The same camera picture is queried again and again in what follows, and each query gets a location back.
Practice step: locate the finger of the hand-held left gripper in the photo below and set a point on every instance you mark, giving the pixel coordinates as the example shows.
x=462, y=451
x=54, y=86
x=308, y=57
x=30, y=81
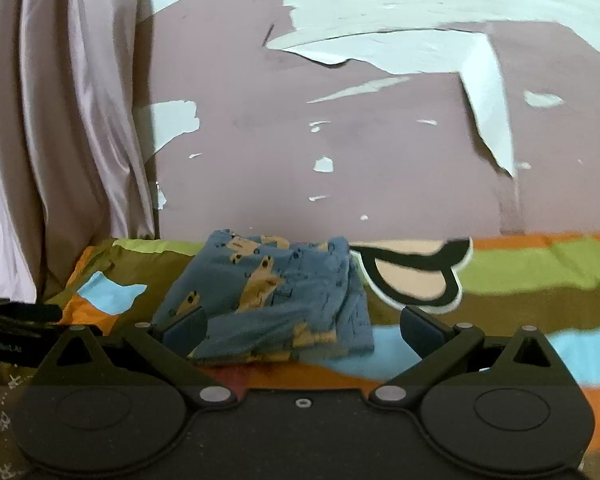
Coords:
x=20, y=311

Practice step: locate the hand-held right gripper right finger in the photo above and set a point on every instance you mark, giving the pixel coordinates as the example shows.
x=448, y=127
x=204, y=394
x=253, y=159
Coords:
x=421, y=330

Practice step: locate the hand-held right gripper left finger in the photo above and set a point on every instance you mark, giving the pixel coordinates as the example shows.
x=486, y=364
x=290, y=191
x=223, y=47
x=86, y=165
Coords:
x=185, y=329

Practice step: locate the blue printed pants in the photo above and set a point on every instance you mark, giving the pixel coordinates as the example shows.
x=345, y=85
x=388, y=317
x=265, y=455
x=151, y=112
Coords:
x=305, y=290

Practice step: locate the colourful printed blanket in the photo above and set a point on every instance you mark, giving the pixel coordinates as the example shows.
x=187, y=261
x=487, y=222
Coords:
x=530, y=265

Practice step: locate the pale pink curtain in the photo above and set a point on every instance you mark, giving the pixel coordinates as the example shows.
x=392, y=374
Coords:
x=55, y=135

